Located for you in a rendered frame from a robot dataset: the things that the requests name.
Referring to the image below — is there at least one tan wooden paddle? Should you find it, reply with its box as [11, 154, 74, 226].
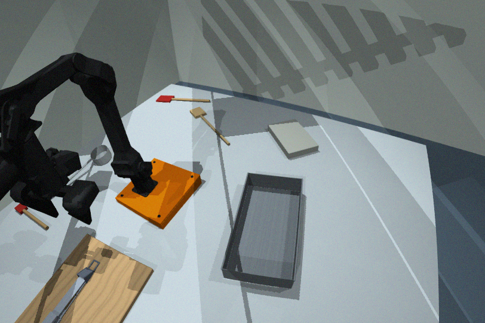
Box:
[190, 107, 230, 145]

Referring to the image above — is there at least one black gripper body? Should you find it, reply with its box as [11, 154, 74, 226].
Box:
[10, 156, 100, 216]

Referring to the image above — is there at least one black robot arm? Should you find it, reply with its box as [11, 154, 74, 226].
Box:
[0, 53, 158, 200]

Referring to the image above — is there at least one grey rectangular roasting tin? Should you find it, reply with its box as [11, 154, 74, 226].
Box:
[221, 173, 303, 288]

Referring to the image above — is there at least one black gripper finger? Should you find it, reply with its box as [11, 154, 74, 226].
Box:
[22, 199, 59, 218]
[68, 208, 92, 225]

